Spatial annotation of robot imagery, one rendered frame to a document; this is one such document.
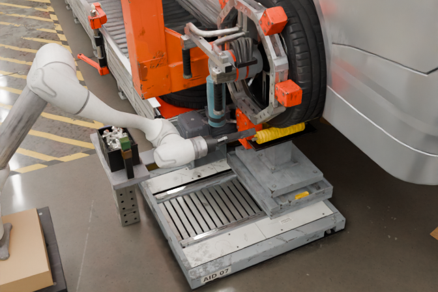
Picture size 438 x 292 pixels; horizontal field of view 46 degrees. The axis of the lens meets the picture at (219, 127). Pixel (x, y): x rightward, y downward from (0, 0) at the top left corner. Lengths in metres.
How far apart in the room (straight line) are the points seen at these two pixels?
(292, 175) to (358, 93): 0.87
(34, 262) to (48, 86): 0.73
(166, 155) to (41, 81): 0.57
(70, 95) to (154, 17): 0.85
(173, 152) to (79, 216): 0.95
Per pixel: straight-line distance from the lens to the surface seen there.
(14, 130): 2.08
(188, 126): 2.66
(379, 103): 1.81
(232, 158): 2.86
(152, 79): 2.65
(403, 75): 1.69
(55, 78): 1.80
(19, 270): 2.15
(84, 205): 2.91
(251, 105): 2.43
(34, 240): 2.23
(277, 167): 2.65
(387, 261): 2.62
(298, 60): 2.05
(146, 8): 2.49
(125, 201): 2.64
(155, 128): 2.15
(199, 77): 2.76
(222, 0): 2.37
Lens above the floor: 1.93
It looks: 35 degrees down
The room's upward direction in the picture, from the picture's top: 2 degrees counter-clockwise
